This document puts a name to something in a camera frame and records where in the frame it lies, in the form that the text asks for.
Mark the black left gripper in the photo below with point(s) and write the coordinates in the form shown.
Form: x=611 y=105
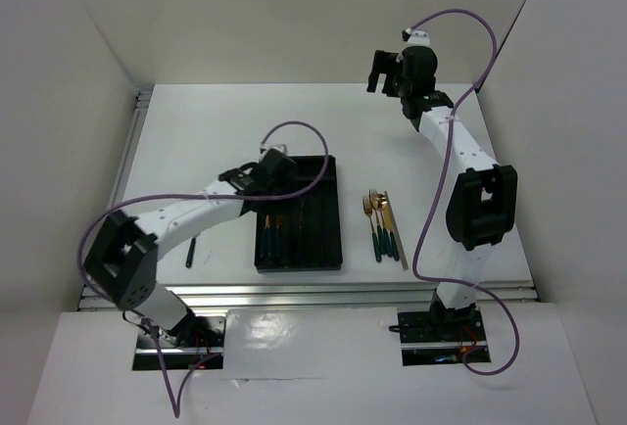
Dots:
x=288 y=180

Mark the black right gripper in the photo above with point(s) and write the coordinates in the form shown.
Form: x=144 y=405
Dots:
x=384 y=62

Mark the gold spoon green handle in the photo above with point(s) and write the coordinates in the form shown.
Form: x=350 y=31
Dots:
x=267 y=244

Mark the green handled knife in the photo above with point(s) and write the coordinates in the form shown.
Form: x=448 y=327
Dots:
x=278 y=237

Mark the green handled utensil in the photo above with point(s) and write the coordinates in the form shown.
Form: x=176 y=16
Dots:
x=191 y=253

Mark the green handled fork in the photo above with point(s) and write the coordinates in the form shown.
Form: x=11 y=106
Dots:
x=300 y=232

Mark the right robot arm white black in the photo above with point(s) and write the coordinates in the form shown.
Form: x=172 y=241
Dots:
x=481 y=208

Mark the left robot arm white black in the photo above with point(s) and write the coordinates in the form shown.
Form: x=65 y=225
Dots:
x=120 y=252

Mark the black cutlery tray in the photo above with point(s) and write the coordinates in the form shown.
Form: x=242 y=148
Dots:
x=322 y=250

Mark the gold spoon on right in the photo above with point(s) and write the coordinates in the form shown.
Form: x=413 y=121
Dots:
x=384 y=220

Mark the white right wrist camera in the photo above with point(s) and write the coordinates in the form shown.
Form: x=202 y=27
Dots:
x=416 y=37

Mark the gold fork green handle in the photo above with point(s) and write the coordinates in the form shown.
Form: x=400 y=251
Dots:
x=368 y=211
x=376 y=221

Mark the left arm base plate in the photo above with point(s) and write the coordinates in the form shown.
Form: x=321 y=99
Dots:
x=202 y=345

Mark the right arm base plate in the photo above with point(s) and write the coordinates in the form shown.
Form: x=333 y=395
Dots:
x=423 y=343

